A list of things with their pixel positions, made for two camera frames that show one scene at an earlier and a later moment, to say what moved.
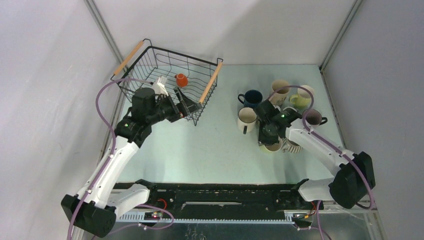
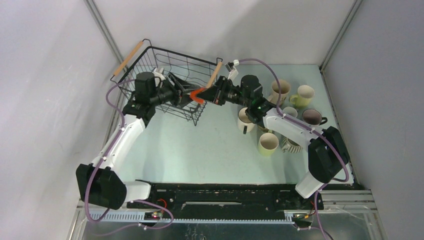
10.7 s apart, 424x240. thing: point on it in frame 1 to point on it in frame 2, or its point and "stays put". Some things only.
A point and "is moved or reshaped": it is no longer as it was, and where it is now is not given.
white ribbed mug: [247, 120] stays put
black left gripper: [188, 105] to [180, 95]
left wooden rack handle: [131, 54] stays put
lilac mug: [314, 118] stays put
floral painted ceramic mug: [279, 98] stays put
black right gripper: [264, 140] to [215, 94]
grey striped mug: [289, 146] stays put
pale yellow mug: [303, 99] stays put
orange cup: [181, 80] is moved or reshaped
